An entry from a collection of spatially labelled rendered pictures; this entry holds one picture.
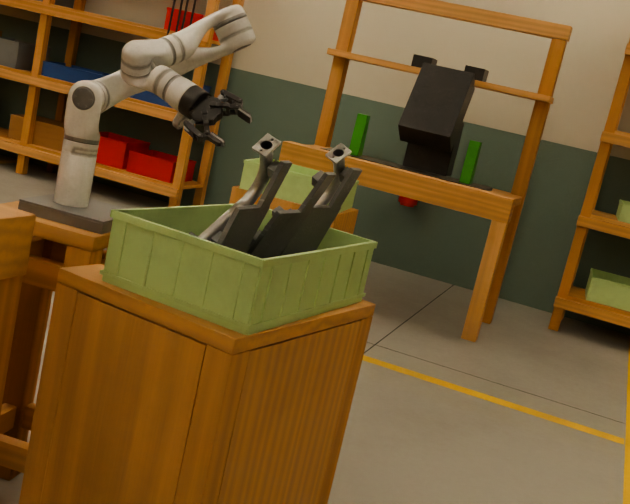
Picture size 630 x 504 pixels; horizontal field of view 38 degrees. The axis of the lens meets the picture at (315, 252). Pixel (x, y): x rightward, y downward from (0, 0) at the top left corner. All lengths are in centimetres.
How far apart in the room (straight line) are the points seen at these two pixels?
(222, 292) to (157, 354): 21
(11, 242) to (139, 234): 30
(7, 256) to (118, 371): 36
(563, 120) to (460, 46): 96
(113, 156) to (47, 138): 67
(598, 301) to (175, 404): 483
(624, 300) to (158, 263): 487
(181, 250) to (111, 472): 55
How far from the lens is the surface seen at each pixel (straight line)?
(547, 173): 707
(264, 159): 205
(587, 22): 711
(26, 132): 805
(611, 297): 657
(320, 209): 231
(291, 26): 759
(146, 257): 209
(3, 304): 224
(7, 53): 821
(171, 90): 213
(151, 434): 211
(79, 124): 245
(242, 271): 194
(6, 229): 216
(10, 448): 261
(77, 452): 227
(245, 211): 202
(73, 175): 247
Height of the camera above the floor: 136
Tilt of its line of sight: 11 degrees down
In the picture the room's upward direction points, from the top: 13 degrees clockwise
